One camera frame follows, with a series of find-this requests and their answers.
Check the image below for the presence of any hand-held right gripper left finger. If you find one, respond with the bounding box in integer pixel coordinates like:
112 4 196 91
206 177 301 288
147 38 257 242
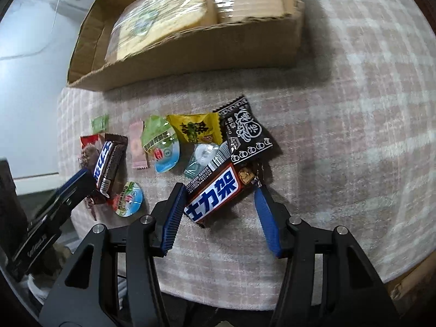
39 183 188 327

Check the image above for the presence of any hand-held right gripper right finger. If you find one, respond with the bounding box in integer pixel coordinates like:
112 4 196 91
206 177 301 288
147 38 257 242
254 186 401 327

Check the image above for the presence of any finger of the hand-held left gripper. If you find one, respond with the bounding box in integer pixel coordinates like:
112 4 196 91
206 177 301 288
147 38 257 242
32 167 98 227

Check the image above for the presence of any small brown chocolate bar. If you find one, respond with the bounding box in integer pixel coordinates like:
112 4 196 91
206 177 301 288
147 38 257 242
93 133 129 198

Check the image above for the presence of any large brown chocolate bar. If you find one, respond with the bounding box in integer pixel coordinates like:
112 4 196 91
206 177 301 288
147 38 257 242
183 143 264 225

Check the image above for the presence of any green candy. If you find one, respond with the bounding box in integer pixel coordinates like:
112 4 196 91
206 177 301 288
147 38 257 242
91 114 110 133

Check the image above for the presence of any clear mint candy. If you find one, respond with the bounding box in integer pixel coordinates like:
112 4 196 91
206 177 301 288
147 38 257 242
184 143 219 179

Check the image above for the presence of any cardboard box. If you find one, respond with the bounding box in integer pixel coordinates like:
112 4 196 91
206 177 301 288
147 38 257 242
66 0 307 91

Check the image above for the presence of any clear bag of chocolates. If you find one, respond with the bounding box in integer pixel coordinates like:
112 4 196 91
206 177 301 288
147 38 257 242
79 134 105 169

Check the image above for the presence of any small blue lid jelly cup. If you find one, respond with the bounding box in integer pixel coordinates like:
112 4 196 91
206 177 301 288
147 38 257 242
111 181 144 218

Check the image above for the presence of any pink candy packet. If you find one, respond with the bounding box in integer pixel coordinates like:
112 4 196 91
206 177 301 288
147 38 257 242
129 120 150 170

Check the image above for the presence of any green lid jelly cup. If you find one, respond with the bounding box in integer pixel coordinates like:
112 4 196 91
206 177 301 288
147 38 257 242
141 116 180 174

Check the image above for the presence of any yellow candy packet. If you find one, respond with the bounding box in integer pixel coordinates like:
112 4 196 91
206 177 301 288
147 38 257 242
166 112 222 144

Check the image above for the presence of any black patterned snack packet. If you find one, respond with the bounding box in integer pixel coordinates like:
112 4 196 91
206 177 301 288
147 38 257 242
213 95 275 164

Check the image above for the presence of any pink checked cloth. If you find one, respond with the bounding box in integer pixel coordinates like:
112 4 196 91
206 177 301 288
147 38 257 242
56 0 436 300

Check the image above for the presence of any yellow cracker pack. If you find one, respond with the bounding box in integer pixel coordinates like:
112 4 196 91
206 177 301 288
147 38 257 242
105 0 219 63

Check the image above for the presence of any white cable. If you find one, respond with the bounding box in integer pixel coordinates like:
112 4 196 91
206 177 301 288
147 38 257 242
0 0 63 62

